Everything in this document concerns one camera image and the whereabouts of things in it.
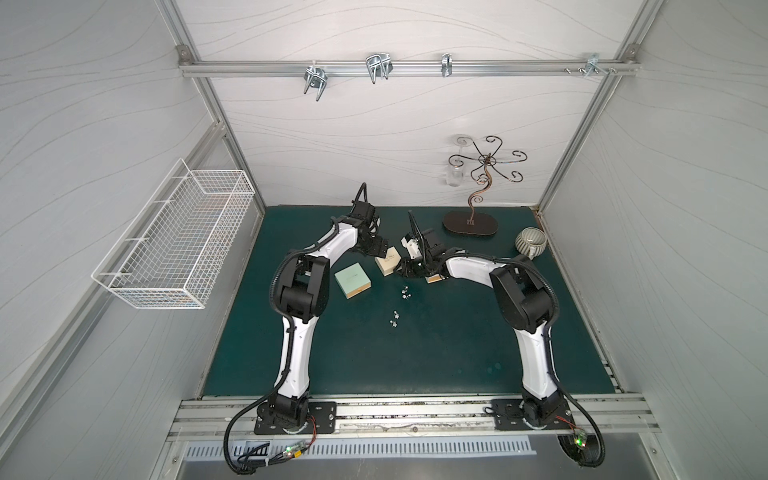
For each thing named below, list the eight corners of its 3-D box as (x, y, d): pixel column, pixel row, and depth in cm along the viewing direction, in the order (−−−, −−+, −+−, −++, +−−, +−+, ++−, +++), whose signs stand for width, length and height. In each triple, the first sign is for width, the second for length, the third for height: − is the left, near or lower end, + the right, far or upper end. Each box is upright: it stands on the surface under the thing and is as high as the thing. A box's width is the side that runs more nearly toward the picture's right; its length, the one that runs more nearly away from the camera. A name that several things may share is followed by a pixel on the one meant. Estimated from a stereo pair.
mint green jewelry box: (348, 301, 97) (346, 294, 93) (336, 281, 102) (334, 274, 98) (373, 287, 101) (372, 280, 97) (360, 269, 106) (359, 261, 102)
